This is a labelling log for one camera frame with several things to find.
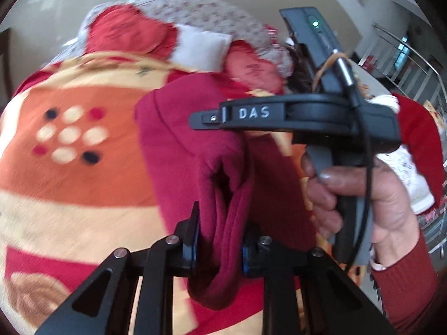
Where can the metal railing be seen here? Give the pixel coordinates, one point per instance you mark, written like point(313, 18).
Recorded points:
point(394, 42)

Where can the person's right forearm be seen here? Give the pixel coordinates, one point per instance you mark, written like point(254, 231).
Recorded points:
point(408, 286)

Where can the floral headboard cover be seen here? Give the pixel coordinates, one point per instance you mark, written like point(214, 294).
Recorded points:
point(209, 14)

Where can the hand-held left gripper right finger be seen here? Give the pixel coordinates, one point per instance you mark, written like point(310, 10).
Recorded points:
point(244, 258)

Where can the dark carved cabinet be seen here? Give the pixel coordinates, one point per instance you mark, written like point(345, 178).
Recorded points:
point(300, 76)

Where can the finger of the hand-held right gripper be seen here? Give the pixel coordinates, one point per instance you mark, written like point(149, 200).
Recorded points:
point(206, 119)

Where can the white pillow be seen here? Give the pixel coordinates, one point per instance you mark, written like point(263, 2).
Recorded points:
point(202, 47)

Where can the red cloth on chair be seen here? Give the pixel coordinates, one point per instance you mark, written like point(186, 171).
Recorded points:
point(419, 125)

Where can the red white garment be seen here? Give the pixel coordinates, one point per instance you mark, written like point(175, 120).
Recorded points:
point(410, 174)

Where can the printed orange red blanket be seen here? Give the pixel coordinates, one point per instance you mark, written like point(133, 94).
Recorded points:
point(87, 181)

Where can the maroon short-sleeved sweater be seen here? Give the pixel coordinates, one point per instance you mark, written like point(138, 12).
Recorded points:
point(181, 139)

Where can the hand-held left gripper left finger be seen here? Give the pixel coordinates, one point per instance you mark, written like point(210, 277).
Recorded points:
point(193, 237)

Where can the person's right hand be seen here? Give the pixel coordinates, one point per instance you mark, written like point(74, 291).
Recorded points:
point(387, 202)

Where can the red heart-shaped pillow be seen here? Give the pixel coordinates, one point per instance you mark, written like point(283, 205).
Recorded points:
point(129, 31)
point(251, 66)

